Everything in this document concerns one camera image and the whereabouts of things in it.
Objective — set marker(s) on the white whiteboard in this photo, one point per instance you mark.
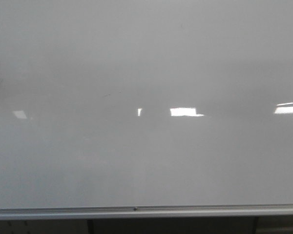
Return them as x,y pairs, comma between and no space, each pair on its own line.
145,108

